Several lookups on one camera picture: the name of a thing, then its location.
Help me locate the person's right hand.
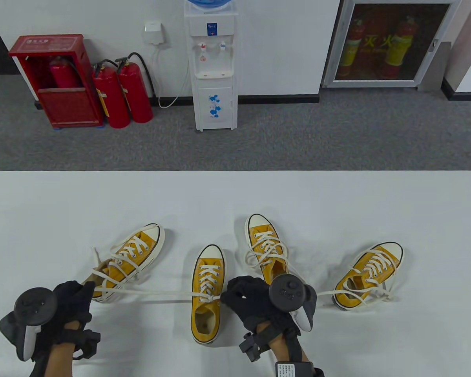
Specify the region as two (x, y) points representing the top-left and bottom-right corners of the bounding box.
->
(221, 276), (301, 334)

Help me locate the person's left hand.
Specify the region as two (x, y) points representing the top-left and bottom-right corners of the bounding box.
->
(31, 281), (96, 360)

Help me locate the yellow canvas shoe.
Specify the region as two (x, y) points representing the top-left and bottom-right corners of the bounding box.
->
(191, 244), (225, 345)
(333, 242), (403, 311)
(81, 223), (165, 304)
(245, 214), (291, 285)

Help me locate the person's right forearm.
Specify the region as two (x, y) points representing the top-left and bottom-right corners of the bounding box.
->
(265, 322), (324, 377)

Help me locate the person's left forearm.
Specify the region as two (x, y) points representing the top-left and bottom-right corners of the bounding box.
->
(29, 344), (77, 377)

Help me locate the dark grey hand controller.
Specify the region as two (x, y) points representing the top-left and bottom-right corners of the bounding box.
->
(269, 274), (318, 332)
(0, 288), (58, 362)

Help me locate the black battery pack white label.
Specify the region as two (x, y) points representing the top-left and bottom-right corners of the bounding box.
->
(276, 361), (314, 377)

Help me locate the red extinguisher cabinet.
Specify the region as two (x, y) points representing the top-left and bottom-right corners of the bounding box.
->
(9, 34), (104, 129)

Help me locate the white water dispenser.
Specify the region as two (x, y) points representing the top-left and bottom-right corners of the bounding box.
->
(184, 4), (239, 132)

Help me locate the silver framed glass cabinet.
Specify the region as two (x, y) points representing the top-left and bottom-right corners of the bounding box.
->
(322, 0), (462, 89)

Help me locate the red yellow fire extinguisher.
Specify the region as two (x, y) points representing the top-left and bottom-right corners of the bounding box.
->
(385, 16), (416, 77)
(340, 18), (365, 77)

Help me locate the blue water bottle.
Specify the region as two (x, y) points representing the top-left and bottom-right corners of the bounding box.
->
(185, 0), (233, 12)

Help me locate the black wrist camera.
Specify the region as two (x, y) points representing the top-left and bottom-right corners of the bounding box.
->
(239, 332), (265, 362)
(73, 330), (101, 360)

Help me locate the white power cable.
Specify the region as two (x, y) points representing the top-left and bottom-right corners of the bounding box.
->
(152, 43), (191, 109)

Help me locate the white wall box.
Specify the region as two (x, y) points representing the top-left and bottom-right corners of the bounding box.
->
(144, 22), (166, 47)

